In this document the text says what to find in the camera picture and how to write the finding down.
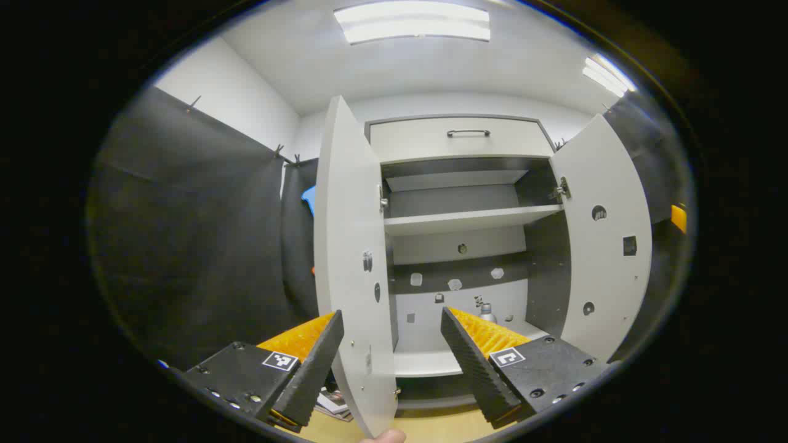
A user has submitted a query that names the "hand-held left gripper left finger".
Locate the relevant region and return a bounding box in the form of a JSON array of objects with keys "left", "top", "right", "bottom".
[{"left": 182, "top": 311, "right": 344, "bottom": 433}]

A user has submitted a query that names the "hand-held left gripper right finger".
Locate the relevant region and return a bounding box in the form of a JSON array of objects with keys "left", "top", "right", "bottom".
[{"left": 440, "top": 306, "right": 610, "bottom": 430}]

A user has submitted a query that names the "white cabinet door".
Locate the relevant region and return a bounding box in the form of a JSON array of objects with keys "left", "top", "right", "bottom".
[
  {"left": 550, "top": 114, "right": 653, "bottom": 364},
  {"left": 314, "top": 95, "right": 400, "bottom": 439}
]

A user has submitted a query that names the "white and grey cabinet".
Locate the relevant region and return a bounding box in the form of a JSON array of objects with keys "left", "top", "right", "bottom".
[{"left": 364, "top": 114, "right": 573, "bottom": 410}]

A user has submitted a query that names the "shallow white cabinet shelf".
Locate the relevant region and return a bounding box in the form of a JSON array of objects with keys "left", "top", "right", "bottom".
[{"left": 385, "top": 170, "right": 530, "bottom": 193}]

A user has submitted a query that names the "white cabinet drawer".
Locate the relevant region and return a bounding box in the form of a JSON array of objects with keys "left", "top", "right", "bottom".
[{"left": 369, "top": 117, "right": 555, "bottom": 164}]

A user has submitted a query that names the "stack of magazines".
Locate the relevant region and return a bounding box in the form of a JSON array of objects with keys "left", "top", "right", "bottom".
[{"left": 316, "top": 388, "right": 355, "bottom": 423}]

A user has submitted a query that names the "small ceiling light panel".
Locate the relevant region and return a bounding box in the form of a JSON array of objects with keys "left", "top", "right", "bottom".
[{"left": 582, "top": 54, "right": 638, "bottom": 98}]

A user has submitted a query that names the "large ceiling light panel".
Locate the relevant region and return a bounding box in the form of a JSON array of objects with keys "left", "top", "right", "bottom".
[{"left": 334, "top": 0, "right": 491, "bottom": 45}]

